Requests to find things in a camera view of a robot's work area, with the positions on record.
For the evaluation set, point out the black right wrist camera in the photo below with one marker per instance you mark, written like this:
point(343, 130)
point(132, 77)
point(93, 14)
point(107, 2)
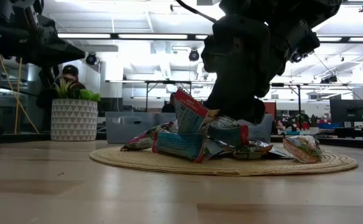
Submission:
point(307, 42)

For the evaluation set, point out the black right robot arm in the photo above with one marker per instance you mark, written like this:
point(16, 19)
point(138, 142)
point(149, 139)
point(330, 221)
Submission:
point(293, 9)

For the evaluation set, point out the red band granola bar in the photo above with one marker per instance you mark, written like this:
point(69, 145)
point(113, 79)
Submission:
point(144, 140)

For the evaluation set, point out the green potted plant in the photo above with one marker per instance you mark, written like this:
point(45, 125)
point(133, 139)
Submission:
point(75, 92)

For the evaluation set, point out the black ceiling spotlight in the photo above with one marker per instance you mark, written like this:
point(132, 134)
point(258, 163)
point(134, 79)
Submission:
point(194, 55)
point(91, 58)
point(298, 58)

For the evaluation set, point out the person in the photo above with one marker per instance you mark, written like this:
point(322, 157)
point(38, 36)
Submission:
point(70, 71)
point(168, 107)

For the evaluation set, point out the white triangle-pattern plant pot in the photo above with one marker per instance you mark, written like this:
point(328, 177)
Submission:
point(73, 121)

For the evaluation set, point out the blue background box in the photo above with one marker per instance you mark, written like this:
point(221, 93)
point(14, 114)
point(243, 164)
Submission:
point(327, 126)

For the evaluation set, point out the dark computer monitor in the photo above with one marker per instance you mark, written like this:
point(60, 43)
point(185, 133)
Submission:
point(347, 110)

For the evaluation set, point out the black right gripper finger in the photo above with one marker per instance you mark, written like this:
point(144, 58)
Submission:
point(224, 96)
point(256, 112)

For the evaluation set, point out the blue wrapper granola bar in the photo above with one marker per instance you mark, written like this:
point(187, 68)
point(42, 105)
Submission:
point(189, 115)
point(181, 144)
point(229, 135)

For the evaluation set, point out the grey plastic bin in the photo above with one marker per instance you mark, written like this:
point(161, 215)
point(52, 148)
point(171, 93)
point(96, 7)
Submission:
point(165, 119)
point(119, 130)
point(262, 130)

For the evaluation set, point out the orange office partition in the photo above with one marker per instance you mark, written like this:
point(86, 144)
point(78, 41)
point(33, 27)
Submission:
point(270, 109)

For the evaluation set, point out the round woven straw placemat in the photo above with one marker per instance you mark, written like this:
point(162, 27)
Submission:
point(168, 166)

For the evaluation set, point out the long ceiling light bar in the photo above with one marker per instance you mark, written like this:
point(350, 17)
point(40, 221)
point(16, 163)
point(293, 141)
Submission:
point(153, 36)

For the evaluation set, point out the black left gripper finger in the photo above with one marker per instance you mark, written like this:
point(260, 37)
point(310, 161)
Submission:
point(63, 51)

